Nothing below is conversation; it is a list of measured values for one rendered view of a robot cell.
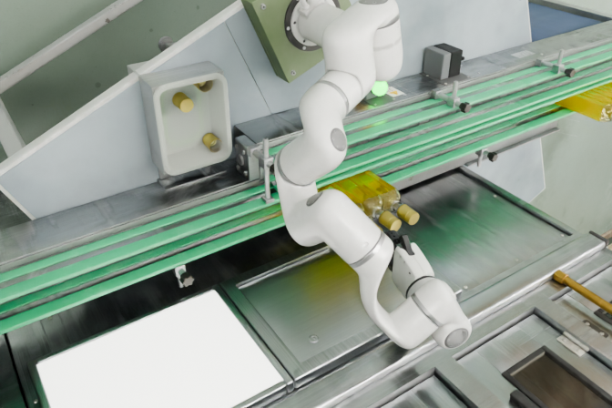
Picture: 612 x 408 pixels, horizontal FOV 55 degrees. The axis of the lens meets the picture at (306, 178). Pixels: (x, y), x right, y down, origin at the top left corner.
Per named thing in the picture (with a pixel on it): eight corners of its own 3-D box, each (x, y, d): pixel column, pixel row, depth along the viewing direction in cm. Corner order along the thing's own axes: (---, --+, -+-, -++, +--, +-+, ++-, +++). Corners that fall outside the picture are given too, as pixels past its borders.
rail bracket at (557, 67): (532, 66, 190) (567, 78, 180) (536, 44, 186) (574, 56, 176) (540, 63, 191) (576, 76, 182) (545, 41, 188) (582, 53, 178)
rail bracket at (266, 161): (248, 188, 144) (274, 213, 135) (244, 127, 135) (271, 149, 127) (259, 185, 146) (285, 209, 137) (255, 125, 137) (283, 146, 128)
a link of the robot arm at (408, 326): (377, 222, 107) (452, 296, 112) (326, 269, 109) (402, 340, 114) (384, 238, 99) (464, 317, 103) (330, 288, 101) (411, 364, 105)
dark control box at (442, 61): (421, 71, 180) (441, 80, 174) (423, 46, 176) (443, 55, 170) (440, 66, 184) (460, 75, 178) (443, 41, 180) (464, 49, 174)
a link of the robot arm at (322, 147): (297, 97, 115) (251, 137, 107) (335, 66, 104) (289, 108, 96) (341, 150, 117) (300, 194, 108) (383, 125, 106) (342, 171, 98)
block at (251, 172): (234, 170, 148) (247, 183, 143) (231, 137, 143) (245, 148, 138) (246, 167, 150) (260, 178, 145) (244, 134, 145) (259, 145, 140)
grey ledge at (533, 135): (330, 195, 177) (352, 213, 169) (331, 170, 172) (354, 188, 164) (535, 118, 221) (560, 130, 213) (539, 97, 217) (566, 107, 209)
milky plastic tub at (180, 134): (152, 163, 141) (166, 178, 135) (137, 75, 129) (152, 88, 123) (217, 144, 149) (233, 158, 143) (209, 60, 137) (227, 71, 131)
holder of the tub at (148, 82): (155, 180, 144) (167, 195, 139) (138, 76, 130) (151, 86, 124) (218, 161, 152) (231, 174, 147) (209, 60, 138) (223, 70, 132)
